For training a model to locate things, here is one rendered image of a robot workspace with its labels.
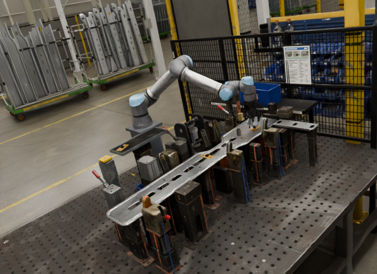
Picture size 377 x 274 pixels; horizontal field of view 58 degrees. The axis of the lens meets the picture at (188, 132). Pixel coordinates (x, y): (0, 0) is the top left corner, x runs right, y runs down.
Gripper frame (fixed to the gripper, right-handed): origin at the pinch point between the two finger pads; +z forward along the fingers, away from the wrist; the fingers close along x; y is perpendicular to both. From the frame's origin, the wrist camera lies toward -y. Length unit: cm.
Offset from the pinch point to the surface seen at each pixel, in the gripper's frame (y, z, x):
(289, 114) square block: -26.2, 0.5, 11.9
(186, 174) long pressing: 69, 1, -1
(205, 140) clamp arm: 33.6, -1.7, -17.0
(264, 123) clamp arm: 7.1, -6.8, 12.8
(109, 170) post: 97, -9, -35
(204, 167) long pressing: 57, 1, 3
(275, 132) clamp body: 6.5, -1.2, 20.0
